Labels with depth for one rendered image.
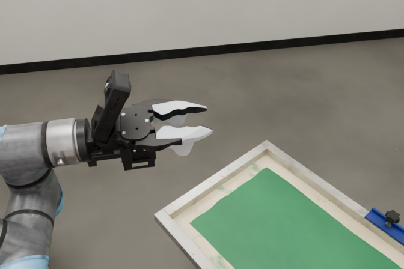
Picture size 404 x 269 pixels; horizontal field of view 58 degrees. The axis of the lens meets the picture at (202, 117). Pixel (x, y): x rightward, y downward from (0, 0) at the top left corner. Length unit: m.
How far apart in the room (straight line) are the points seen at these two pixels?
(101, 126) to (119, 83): 0.08
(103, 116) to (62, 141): 0.08
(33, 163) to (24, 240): 0.11
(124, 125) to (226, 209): 0.84
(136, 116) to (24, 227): 0.23
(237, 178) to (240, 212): 0.16
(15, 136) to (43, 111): 2.96
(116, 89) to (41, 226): 0.25
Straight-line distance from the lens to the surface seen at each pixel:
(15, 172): 0.63
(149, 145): 0.56
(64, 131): 0.60
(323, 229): 1.39
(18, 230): 0.61
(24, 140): 0.61
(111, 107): 0.54
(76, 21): 3.84
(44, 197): 0.66
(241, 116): 3.23
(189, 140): 0.58
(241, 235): 1.32
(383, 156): 3.19
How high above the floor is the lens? 2.07
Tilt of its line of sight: 40 degrees down
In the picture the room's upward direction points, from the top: straight up
